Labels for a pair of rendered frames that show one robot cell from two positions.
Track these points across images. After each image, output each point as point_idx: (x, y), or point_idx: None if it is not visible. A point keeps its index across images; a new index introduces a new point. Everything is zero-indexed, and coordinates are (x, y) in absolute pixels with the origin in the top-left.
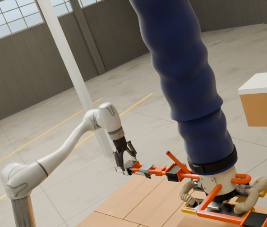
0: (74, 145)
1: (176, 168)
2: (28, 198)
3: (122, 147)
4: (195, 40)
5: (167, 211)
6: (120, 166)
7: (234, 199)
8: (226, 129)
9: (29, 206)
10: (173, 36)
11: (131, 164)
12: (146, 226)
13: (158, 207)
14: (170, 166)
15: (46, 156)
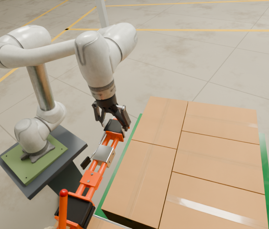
0: (49, 58)
1: (77, 209)
2: (32, 67)
3: (103, 108)
4: None
5: (201, 169)
6: (96, 121)
7: None
8: None
9: (34, 73)
10: None
11: (112, 130)
12: (175, 156)
13: (205, 157)
14: (78, 197)
15: (10, 48)
